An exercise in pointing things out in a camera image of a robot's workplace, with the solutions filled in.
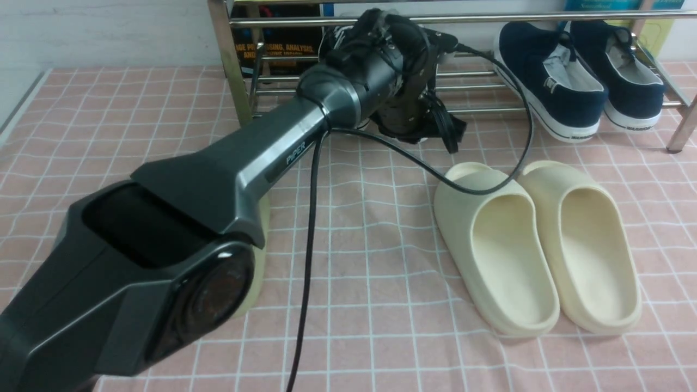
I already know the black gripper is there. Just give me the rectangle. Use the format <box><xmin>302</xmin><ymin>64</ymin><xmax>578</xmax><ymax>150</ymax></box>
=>
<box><xmin>354</xmin><ymin>8</ymin><xmax>467</xmax><ymax>145</ymax></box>

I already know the black canvas sneaker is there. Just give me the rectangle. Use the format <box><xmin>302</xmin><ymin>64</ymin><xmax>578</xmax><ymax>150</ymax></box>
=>
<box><xmin>317</xmin><ymin>26</ymin><xmax>372</xmax><ymax>70</ymax></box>
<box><xmin>370</xmin><ymin>25</ymin><xmax>467</xmax><ymax>153</ymax></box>

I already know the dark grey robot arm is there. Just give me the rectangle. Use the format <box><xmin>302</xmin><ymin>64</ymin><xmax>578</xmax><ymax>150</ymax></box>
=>
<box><xmin>2</xmin><ymin>8</ymin><xmax>457</xmax><ymax>391</ymax></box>

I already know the metal shoe rack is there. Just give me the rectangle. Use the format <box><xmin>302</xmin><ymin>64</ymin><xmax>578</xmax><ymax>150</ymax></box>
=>
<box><xmin>206</xmin><ymin>1</ymin><xmax>696</xmax><ymax>153</ymax></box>

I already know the cream slipper, left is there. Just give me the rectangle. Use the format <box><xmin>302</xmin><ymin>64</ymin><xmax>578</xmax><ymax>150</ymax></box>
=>
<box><xmin>433</xmin><ymin>181</ymin><xmax>560</xmax><ymax>337</ymax></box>

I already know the cream slipper, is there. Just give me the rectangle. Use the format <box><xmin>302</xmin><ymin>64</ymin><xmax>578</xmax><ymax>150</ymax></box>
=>
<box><xmin>433</xmin><ymin>181</ymin><xmax>560</xmax><ymax>337</ymax></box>
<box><xmin>518</xmin><ymin>161</ymin><xmax>643</xmax><ymax>335</ymax></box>

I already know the navy sneaker, left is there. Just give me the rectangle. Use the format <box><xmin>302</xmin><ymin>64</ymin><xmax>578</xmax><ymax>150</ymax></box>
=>
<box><xmin>493</xmin><ymin>21</ymin><xmax>608</xmax><ymax>143</ymax></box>

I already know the navy sneaker, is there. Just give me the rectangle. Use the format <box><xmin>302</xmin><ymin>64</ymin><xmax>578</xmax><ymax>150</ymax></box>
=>
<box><xmin>493</xmin><ymin>21</ymin><xmax>608</xmax><ymax>143</ymax></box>
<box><xmin>564</xmin><ymin>20</ymin><xmax>665</xmax><ymax>132</ymax></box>

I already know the black book with orange text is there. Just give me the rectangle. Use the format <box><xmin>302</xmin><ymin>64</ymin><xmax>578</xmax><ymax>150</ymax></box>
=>
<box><xmin>233</xmin><ymin>4</ymin><xmax>323</xmax><ymax>78</ymax></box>

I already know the pink checkered tablecloth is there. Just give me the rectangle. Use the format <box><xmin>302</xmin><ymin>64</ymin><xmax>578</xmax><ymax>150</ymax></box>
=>
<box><xmin>1</xmin><ymin>66</ymin><xmax>695</xmax><ymax>391</ymax></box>

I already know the green slipper, inner right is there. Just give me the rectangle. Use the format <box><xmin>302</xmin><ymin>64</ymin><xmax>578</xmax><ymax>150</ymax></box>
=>
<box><xmin>233</xmin><ymin>194</ymin><xmax>271</xmax><ymax>318</ymax></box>

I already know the navy sneaker, right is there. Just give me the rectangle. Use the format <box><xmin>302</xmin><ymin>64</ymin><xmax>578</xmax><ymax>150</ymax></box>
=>
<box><xmin>564</xmin><ymin>20</ymin><xmax>665</xmax><ymax>132</ymax></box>

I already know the cream slipper, right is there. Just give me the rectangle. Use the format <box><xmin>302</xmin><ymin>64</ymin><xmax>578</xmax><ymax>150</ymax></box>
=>
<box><xmin>518</xmin><ymin>161</ymin><xmax>643</xmax><ymax>335</ymax></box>

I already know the black cable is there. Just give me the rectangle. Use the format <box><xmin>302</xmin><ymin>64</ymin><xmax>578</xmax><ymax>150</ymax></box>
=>
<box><xmin>286</xmin><ymin>44</ymin><xmax>537</xmax><ymax>392</ymax></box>

